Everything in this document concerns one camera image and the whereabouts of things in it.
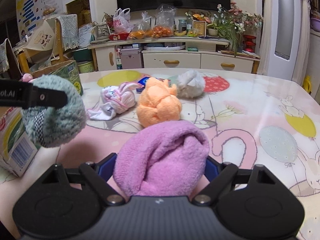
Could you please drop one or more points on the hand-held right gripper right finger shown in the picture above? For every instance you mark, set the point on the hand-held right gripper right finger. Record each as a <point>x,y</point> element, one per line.
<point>212,168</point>

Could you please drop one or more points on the white pink patterned socks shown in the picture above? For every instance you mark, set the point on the white pink patterned socks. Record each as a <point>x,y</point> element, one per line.
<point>120,100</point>

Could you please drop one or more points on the wooden photo frame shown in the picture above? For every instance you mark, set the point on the wooden photo frame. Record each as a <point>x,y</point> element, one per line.
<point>199,28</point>

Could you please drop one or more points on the printed bunny tablecloth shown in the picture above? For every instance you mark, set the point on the printed bunny tablecloth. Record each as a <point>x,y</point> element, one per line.
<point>250,120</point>

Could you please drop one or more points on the glass bottle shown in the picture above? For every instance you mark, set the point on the glass bottle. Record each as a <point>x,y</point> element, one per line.
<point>189,23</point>

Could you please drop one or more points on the wall poster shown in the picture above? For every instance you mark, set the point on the wall poster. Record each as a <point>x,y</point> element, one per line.
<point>30,7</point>

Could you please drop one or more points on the green white carton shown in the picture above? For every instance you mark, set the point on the green white carton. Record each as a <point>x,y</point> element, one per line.
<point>118,64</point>

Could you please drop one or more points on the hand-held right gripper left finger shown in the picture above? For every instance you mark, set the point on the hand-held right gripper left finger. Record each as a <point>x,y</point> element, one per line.
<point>108,166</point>

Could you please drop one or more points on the purple basin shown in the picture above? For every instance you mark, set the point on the purple basin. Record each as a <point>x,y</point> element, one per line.
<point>315,24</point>

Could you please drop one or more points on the green printed cardboard box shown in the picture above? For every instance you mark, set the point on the green printed cardboard box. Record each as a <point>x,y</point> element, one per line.
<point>18,150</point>

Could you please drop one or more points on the dark green storage box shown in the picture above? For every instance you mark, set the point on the dark green storage box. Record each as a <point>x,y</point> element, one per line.
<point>82,55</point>

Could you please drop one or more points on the orange knitted cloth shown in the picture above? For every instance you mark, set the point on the orange knitted cloth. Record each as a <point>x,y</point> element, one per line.
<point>157,105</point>

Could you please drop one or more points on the white fluffy rolled sock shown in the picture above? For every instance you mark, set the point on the white fluffy rolled sock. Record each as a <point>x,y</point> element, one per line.
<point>191,85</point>

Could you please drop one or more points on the pink knitted sock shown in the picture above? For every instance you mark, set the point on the pink knitted sock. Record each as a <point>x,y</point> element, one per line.
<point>162,155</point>

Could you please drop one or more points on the pink white flower bouquet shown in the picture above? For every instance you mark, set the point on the pink white flower bouquet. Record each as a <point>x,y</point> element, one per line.
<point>245,20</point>

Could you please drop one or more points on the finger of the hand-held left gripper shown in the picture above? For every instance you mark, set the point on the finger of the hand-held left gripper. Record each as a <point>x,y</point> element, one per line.
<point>50,98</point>

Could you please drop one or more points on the white curtain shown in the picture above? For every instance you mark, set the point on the white curtain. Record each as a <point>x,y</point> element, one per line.
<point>265,30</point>

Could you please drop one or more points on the white tv cabinet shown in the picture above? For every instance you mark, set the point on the white tv cabinet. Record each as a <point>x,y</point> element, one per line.
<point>155,60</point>

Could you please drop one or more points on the white red plastic bag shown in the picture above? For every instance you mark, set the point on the white red plastic bag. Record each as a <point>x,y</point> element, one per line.
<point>121,21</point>

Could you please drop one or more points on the teal fuzzy sock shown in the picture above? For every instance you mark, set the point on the teal fuzzy sock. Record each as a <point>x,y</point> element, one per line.
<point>62,125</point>

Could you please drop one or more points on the red flower sprigs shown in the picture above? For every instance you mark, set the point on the red flower sprigs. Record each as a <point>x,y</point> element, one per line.
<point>109,20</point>

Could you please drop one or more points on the white standing air conditioner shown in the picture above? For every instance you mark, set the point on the white standing air conditioner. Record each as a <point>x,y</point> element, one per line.
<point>285,17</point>

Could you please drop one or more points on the bagged bread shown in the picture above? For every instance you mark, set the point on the bagged bread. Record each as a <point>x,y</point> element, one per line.
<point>49,11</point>

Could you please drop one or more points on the white printed sack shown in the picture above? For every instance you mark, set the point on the white printed sack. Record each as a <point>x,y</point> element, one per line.
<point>85,35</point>

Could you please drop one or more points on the pink case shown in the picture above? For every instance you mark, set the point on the pink case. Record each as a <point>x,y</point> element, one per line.
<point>130,59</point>

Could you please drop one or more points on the pink plush pig toy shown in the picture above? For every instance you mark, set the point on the pink plush pig toy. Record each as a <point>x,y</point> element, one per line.
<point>27,77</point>

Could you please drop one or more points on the white tray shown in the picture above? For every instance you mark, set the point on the white tray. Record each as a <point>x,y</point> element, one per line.
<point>162,48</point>

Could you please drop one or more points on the lace chair cover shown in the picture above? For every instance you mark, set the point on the lace chair cover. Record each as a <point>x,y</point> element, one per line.
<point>67,30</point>

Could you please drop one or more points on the clear bag of tangerines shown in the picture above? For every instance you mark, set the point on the clear bag of tangerines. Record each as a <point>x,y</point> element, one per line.
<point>163,28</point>

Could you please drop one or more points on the blue tissue pack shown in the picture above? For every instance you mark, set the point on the blue tissue pack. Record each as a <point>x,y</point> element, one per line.
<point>143,83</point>

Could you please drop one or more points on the red vase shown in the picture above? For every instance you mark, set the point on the red vase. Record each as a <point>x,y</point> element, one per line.
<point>250,43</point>

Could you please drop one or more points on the glass jar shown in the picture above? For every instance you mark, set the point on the glass jar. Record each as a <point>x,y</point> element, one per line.
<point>182,26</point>

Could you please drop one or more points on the yellow banana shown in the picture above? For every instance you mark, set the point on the yellow banana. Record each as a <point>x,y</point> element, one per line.
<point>180,33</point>

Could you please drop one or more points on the clear bag of oranges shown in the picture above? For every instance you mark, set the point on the clear bag of oranges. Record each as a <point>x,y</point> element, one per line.
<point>140,32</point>

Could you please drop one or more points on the pale green bin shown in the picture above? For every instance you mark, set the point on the pale green bin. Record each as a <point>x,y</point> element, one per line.
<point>86,68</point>

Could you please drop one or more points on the green potted plant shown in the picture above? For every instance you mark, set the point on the green potted plant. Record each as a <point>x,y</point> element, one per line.
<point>225,28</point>

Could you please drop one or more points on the yellow bottle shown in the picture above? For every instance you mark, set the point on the yellow bottle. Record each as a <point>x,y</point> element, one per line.
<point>307,85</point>

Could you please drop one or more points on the red snack package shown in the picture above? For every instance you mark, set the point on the red snack package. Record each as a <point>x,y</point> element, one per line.
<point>119,36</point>

